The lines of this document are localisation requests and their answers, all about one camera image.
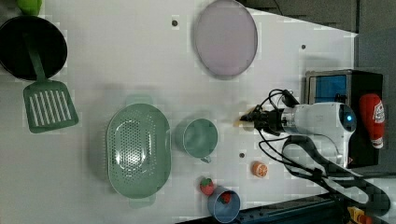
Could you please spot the bright green plush toy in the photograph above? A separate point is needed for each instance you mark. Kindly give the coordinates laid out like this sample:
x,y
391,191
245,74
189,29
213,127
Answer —
x,y
29,7

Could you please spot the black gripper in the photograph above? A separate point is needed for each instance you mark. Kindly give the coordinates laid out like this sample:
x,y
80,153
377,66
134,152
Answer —
x,y
263,120

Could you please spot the black toaster oven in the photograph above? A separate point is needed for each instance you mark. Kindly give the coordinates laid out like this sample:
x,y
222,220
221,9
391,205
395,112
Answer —
x,y
347,87

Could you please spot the green mug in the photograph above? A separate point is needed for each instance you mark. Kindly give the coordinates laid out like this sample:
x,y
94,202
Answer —
x,y
197,137

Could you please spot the red strawberry inside blue cup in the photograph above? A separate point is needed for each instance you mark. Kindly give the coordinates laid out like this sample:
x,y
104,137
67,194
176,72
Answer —
x,y
226,197

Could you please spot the blue cup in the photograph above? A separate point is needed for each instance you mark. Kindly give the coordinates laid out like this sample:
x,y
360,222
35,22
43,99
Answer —
x,y
223,213

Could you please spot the black frying pan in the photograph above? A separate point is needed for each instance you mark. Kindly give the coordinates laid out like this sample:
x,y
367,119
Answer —
x,y
19,34

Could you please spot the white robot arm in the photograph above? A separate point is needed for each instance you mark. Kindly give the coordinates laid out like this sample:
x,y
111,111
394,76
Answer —
x,y
316,147

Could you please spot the red plush strawberry on table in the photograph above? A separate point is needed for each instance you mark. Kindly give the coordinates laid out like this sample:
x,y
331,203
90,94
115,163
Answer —
x,y
207,186

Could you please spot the red plush ketchup bottle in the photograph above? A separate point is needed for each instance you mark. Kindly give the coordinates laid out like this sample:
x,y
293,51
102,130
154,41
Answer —
x,y
373,117

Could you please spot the green perforated colander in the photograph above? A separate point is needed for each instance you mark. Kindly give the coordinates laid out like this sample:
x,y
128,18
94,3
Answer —
x,y
138,149

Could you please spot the lilac round plate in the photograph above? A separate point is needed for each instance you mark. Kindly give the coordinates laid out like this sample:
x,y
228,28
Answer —
x,y
226,38

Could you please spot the plush orange slice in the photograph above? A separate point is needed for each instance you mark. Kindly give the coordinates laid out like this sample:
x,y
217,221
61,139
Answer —
x,y
259,169

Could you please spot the green slotted spatula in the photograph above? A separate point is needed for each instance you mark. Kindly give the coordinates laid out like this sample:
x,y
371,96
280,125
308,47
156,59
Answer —
x,y
48,103

